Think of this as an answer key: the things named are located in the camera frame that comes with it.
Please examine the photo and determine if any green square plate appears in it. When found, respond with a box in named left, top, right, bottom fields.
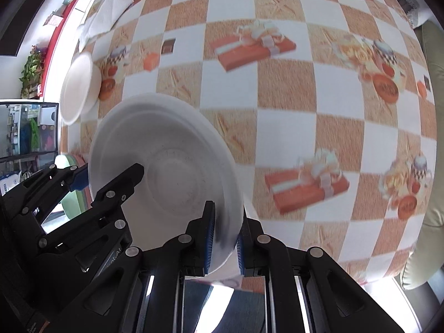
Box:
left=55, top=153, right=92, bottom=220

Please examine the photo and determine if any glass display cabinet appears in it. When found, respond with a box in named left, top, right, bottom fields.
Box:
left=1, top=100, right=59, bottom=173

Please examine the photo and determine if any beige sofa cushion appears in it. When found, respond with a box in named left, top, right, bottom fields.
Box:
left=398, top=19, right=444, bottom=290

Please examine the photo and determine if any checkered patterned tablecloth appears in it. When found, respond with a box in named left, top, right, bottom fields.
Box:
left=61, top=0, right=437, bottom=283

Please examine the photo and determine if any white round plate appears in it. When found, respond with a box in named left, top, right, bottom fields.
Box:
left=89, top=93, right=244, bottom=273
left=59, top=51, right=102, bottom=125

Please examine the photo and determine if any white napkin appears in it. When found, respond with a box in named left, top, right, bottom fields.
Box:
left=77, top=0, right=133, bottom=52

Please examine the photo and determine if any red trimmed white counter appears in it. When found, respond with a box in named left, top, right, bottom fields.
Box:
left=38, top=0, right=94, bottom=102

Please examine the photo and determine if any pink square plate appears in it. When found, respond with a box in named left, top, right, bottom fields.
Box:
left=67, top=154, right=87, bottom=168

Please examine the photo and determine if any green potted plant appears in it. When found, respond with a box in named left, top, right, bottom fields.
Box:
left=20, top=45, right=45, bottom=99

